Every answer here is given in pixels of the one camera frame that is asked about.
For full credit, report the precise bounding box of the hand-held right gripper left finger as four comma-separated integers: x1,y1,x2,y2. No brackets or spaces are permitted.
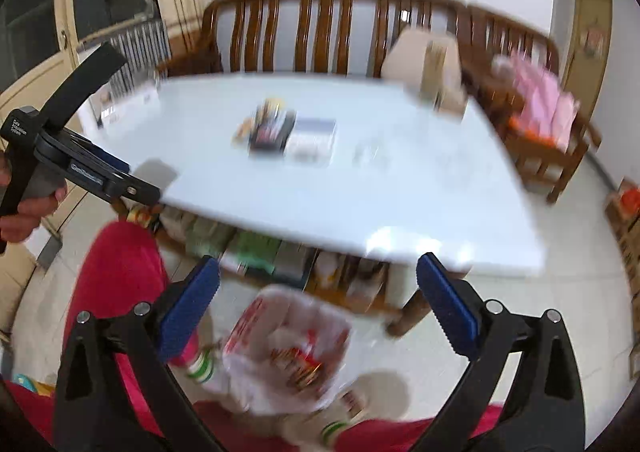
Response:
52,256,222,452

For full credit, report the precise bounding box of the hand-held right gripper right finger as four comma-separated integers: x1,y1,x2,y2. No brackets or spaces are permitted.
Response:
416,253,586,452

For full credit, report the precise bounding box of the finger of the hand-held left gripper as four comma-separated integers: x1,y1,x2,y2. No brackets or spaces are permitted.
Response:
36,42,129,133
34,128,162,207

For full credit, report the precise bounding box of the white red printed plastic bag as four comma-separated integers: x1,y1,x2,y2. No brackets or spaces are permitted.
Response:
220,284,361,415

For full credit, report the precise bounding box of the red box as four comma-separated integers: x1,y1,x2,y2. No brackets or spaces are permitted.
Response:
270,329,333,390

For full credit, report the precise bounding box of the yellow snack wrapper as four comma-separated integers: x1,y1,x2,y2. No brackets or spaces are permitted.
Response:
231,98,287,145

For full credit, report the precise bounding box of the small black box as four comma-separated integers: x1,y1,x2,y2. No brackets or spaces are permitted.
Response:
249,109,297,155

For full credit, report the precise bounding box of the person's left hand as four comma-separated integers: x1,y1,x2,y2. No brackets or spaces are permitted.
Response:
2,187,69,243

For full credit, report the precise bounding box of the white topped wooden table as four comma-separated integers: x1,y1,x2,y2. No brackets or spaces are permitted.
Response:
112,74,548,337

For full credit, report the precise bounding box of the long white box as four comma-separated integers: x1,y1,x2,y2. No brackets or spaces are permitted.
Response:
90,82,161,130

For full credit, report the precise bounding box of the colourful toy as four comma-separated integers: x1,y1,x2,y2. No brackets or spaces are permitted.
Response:
125,206,161,233

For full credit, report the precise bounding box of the grey radiator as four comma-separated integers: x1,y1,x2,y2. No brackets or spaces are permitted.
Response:
77,19,173,97

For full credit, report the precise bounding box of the baby wipes pack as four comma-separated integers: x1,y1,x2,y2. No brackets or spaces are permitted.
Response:
187,222,232,253

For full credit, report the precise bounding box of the person's left leg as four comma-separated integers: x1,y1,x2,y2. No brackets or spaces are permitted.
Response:
5,221,223,452

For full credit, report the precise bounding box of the green packet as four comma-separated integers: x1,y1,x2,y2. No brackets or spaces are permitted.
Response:
235,232,281,269

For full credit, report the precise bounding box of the colourful small floor object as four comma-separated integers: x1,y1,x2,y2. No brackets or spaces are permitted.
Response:
12,372,53,395

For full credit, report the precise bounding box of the brown wooden armchair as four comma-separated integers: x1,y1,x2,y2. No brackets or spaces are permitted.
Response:
457,4,603,205

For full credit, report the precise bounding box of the printed cardboard box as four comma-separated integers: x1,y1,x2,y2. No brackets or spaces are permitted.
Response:
612,219,640,295

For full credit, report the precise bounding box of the orange cloth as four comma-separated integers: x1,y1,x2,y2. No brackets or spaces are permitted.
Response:
507,117,551,143

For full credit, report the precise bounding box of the open cardboard box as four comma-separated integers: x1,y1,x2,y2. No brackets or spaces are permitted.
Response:
605,177,640,235

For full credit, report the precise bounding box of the small beige carton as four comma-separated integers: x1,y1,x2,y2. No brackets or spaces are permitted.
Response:
435,82,468,119

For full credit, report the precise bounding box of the brown wooden bench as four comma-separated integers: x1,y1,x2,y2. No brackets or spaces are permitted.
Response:
160,0,471,80

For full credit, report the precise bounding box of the pink plastic bag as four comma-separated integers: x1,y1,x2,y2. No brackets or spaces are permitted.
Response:
492,52,581,153

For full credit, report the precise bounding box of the beige cushion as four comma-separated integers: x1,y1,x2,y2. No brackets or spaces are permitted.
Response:
381,28,463,92

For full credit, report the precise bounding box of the yellow door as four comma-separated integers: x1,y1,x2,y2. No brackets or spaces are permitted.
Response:
560,0,613,123

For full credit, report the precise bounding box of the door hanging ornament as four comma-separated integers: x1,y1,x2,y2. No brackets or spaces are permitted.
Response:
582,22,608,60

